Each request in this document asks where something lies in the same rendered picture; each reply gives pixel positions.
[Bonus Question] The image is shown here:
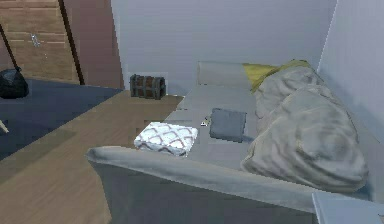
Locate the white patterned pillow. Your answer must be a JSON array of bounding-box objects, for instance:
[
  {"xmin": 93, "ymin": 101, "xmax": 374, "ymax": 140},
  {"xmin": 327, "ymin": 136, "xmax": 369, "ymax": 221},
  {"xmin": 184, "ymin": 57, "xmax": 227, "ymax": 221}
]
[{"xmin": 133, "ymin": 121, "xmax": 199, "ymax": 157}]

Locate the grey square pillow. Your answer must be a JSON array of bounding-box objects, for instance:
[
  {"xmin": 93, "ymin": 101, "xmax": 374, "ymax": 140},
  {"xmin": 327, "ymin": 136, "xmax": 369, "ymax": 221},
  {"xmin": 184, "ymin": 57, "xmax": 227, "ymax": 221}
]
[{"xmin": 209, "ymin": 107, "xmax": 248, "ymax": 144}]

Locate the dark wooden chest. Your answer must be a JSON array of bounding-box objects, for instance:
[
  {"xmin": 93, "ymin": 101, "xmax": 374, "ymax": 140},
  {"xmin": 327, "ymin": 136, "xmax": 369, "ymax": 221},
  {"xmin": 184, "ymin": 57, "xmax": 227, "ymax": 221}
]
[{"xmin": 129, "ymin": 73, "xmax": 167, "ymax": 100}]

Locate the grey sofa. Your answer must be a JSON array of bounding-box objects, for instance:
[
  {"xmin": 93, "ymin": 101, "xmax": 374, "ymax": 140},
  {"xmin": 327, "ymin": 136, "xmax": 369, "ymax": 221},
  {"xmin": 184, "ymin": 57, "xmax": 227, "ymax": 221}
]
[{"xmin": 85, "ymin": 60, "xmax": 384, "ymax": 224}]

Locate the yellow cloth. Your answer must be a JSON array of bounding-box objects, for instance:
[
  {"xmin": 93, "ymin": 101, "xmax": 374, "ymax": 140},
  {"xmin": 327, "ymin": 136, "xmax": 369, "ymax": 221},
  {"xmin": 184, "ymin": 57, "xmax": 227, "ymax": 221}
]
[{"xmin": 242, "ymin": 59, "xmax": 311, "ymax": 94}]

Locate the wooden room door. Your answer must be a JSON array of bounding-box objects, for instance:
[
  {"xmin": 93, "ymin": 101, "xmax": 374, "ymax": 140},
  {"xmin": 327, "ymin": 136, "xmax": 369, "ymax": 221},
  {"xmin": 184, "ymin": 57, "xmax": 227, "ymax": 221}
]
[{"xmin": 0, "ymin": 0, "xmax": 81, "ymax": 84}]

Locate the white side table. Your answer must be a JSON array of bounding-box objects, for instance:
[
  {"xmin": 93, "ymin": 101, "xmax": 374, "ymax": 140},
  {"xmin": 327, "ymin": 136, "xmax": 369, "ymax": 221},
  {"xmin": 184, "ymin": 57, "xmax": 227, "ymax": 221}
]
[{"xmin": 311, "ymin": 191, "xmax": 384, "ymax": 224}]

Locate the black garbage bag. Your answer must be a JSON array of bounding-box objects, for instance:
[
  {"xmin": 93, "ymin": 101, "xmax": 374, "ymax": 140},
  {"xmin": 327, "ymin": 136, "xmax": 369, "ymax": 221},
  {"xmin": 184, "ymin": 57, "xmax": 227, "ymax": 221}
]
[{"xmin": 0, "ymin": 66, "xmax": 30, "ymax": 100}]

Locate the silver door handle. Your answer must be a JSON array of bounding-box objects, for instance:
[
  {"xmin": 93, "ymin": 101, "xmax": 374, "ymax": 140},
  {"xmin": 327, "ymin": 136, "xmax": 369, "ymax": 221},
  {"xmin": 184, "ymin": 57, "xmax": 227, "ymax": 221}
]
[{"xmin": 30, "ymin": 33, "xmax": 42, "ymax": 48}]

